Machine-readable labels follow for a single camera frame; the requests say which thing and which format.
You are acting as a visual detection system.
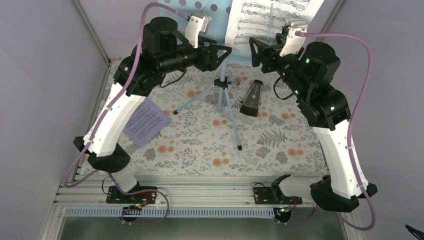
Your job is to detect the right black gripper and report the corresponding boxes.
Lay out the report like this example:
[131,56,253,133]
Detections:
[249,33,310,99]

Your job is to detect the light blue music stand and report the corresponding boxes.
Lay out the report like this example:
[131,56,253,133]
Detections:
[157,0,251,152]

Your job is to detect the black metronome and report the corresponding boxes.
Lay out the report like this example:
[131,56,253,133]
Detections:
[239,79,263,117]

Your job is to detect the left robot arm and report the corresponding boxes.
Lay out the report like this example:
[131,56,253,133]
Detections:
[73,15,232,203]

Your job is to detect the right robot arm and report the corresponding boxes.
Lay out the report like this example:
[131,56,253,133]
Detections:
[249,38,378,213]

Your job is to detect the white sheet music page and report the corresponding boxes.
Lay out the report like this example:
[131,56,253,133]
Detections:
[224,0,324,55]

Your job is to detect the floral patterned mat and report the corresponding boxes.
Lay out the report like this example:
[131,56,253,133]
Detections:
[118,64,328,177]

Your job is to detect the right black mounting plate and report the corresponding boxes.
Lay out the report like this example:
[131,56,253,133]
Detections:
[253,185,303,205]

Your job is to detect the black mounting plate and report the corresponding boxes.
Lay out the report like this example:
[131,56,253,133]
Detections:
[253,185,303,205]
[106,186,157,205]

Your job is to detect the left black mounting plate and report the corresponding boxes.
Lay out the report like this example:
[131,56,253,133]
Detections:
[106,186,157,205]

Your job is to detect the black object at corner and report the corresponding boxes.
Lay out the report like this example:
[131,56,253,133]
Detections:
[405,224,424,240]

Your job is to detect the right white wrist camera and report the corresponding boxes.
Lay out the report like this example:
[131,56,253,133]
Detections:
[279,19,308,57]

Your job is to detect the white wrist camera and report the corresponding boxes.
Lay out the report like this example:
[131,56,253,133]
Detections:
[184,13,212,49]
[279,19,308,57]

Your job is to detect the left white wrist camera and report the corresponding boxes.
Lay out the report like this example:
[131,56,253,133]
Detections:
[184,13,212,49]

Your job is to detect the aluminium rail base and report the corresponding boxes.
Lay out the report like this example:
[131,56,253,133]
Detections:
[41,174,365,240]

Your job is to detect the light blue cable duct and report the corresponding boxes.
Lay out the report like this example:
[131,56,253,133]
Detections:
[63,206,275,219]

